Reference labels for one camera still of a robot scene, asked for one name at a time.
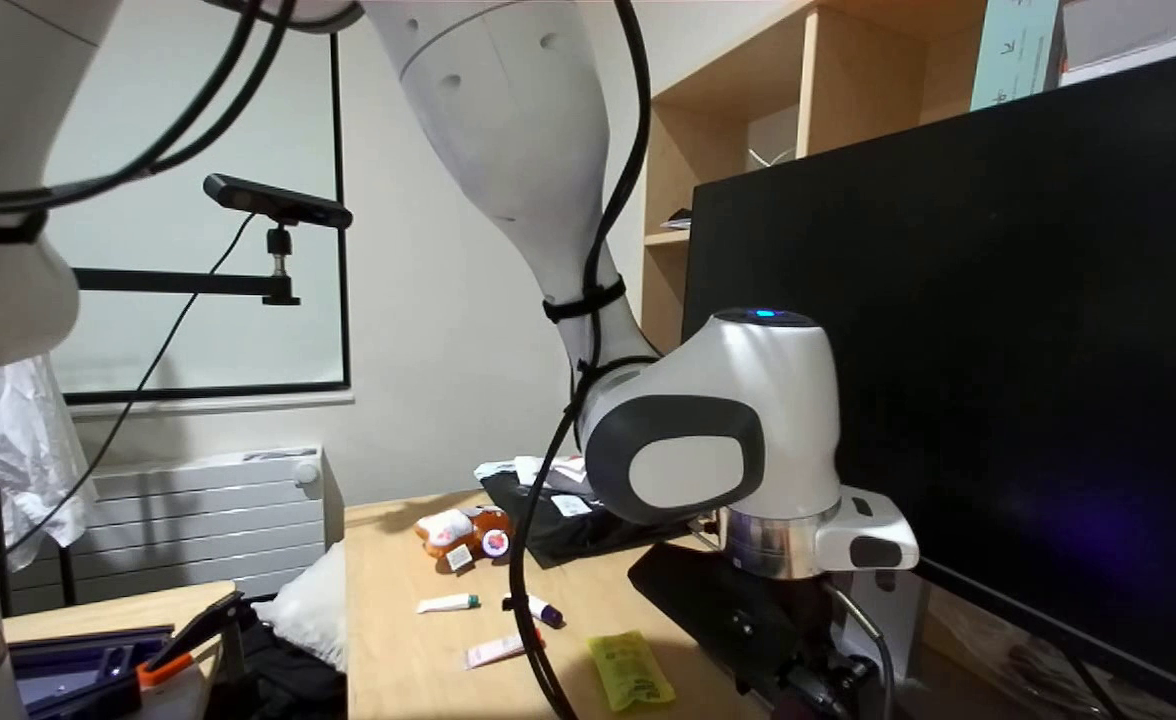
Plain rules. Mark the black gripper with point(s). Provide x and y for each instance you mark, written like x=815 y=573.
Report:
x=733 y=614

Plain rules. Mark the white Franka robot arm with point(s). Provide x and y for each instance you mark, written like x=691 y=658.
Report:
x=508 y=134

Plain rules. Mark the black folded cloth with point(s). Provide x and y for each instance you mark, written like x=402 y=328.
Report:
x=573 y=528

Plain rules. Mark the white grey cloth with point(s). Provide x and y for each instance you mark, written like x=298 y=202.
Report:
x=529 y=467

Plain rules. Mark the silver monitor stand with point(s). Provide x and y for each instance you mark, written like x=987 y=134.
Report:
x=903 y=626

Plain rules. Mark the white tube red cap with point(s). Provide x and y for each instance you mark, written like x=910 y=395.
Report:
x=494 y=648

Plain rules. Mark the small brown box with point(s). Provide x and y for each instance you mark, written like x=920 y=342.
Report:
x=459 y=556

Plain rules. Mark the small white tube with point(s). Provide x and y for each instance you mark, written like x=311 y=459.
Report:
x=446 y=601

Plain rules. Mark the white orange packet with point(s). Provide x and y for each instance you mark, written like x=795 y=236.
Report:
x=446 y=527

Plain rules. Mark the small dark shelf object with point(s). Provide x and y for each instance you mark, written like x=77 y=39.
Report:
x=676 y=216

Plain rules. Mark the black computer monitor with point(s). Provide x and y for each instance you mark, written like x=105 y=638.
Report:
x=1041 y=334

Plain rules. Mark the clear plastic bag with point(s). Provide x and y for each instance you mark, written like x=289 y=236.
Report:
x=311 y=608

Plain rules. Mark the black bag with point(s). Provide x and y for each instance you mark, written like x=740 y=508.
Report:
x=274 y=682

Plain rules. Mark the white radiator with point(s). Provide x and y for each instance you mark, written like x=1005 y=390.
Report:
x=214 y=523

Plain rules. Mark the wooden shelf unit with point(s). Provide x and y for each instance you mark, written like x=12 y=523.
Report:
x=829 y=67

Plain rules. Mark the black framed window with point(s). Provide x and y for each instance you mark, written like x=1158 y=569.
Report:
x=214 y=345

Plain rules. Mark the small wooden table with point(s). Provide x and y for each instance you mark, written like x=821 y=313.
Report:
x=109 y=608

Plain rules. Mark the teal plank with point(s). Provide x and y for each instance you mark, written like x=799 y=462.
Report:
x=1014 y=47

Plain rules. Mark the blue plastic tray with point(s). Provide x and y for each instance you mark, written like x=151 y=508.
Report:
x=69 y=673

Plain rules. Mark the white lab coat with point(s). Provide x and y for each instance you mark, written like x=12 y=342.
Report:
x=30 y=452

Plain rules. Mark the black bar camera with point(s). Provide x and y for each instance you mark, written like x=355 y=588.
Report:
x=274 y=202

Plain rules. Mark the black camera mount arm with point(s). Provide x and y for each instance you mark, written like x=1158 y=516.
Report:
x=172 y=282

